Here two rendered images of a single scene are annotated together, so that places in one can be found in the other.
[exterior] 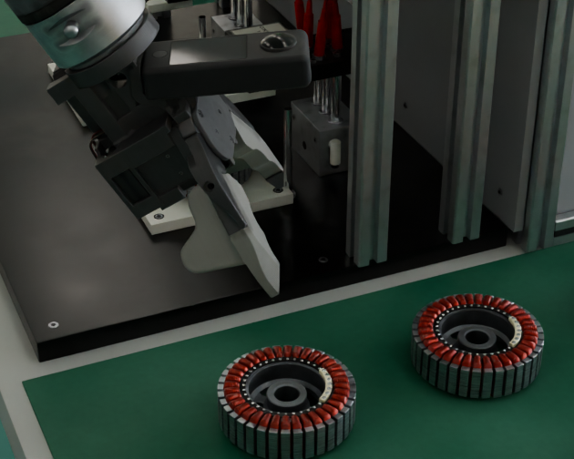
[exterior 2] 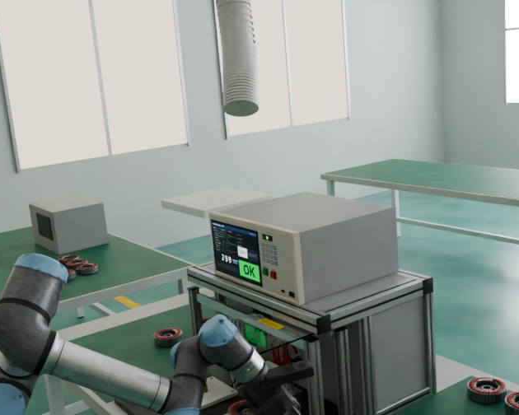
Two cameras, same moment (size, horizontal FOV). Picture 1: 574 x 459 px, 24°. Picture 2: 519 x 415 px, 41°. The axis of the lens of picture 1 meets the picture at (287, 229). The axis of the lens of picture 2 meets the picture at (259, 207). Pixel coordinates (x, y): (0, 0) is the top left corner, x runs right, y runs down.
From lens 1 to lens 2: 0.79 m
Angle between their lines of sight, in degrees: 23
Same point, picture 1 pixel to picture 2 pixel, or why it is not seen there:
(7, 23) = not seen: hidden behind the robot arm
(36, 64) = not seen: hidden behind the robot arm
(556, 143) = (372, 384)
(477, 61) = (344, 361)
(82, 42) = (250, 373)
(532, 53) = (360, 356)
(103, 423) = not seen: outside the picture
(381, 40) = (315, 359)
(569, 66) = (372, 358)
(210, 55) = (284, 370)
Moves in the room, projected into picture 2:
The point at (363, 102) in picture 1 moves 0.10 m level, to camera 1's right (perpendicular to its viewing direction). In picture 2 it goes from (312, 380) to (348, 375)
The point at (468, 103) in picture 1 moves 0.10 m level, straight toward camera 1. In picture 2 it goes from (343, 375) to (350, 393)
